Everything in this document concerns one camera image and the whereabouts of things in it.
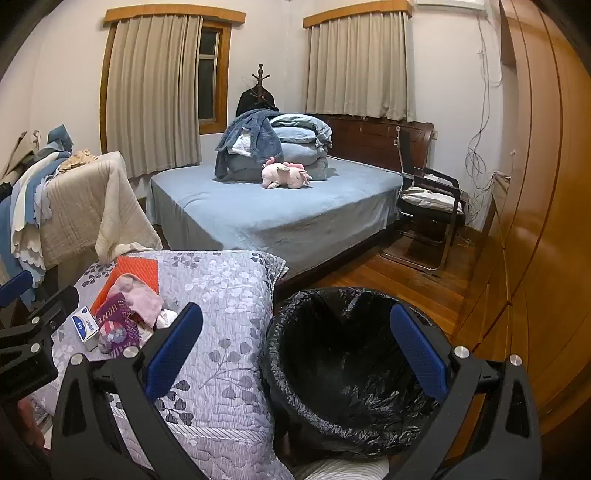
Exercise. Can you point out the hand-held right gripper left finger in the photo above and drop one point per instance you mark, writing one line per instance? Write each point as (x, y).
(173, 350)

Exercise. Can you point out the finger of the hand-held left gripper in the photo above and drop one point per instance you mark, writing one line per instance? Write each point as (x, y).
(14, 287)
(60, 302)

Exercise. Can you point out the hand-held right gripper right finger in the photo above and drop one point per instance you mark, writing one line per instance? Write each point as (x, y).
(418, 344)

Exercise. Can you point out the white box with blue print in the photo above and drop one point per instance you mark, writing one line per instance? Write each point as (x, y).
(85, 325)

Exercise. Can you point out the trash bin with black bag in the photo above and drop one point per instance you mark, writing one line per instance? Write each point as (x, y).
(341, 369)

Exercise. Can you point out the person's left hand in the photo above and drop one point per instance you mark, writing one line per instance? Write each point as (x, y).
(30, 424)

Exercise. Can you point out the purple patterned sock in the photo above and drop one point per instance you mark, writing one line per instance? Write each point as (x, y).
(115, 318)

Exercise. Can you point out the pink cloth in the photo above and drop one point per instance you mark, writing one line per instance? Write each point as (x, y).
(143, 300)

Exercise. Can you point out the grey floral quilt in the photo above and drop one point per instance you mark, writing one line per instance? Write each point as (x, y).
(231, 300)

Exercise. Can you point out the blue and white scalloped cloth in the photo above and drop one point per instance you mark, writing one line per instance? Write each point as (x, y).
(27, 207)

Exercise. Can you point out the orange bubble wrap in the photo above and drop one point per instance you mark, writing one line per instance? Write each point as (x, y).
(138, 270)

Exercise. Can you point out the beige quilted blanket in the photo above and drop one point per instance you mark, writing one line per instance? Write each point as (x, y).
(78, 207)

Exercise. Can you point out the beige canvas cloth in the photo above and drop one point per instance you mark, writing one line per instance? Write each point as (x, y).
(21, 152)

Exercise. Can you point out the tan crumpled cloth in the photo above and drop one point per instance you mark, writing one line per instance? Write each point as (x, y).
(81, 159)

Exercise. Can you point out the white seat cushion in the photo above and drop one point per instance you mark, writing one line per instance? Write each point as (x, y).
(431, 196)

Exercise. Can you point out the dusty blue cloth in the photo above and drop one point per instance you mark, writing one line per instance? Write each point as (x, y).
(57, 138)

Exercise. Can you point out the light wooden desk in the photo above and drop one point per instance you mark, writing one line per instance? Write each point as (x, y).
(498, 203)

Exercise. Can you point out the bed with blue sheet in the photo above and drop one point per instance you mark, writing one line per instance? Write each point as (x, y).
(277, 207)

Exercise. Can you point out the black metal chair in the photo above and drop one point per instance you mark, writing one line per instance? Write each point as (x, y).
(408, 147)

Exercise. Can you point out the wooden wardrobe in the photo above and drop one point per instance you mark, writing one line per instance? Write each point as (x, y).
(545, 184)

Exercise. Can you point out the pink plush toy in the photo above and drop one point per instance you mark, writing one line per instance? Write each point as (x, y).
(281, 174)

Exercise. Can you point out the dark wooden headboard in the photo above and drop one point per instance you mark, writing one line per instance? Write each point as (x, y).
(369, 138)

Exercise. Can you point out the pile of folded blue duvets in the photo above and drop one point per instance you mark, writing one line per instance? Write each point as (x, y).
(300, 157)

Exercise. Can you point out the beige curtain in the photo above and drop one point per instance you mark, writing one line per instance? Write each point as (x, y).
(360, 64)
(152, 92)

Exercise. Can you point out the blue fleece robe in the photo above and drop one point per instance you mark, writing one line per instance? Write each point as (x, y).
(263, 134)

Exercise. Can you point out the dark coat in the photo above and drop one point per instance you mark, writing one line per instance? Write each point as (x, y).
(247, 101)

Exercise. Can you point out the wooden framed window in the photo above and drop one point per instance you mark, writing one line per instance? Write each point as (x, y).
(224, 69)

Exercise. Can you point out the wooden coat rack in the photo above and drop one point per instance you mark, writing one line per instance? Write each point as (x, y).
(261, 76)

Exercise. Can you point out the wooden curtain pelmet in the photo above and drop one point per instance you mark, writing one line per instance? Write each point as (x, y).
(175, 14)
(355, 11)

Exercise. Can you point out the white air conditioner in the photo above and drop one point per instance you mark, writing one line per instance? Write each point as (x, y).
(452, 5)

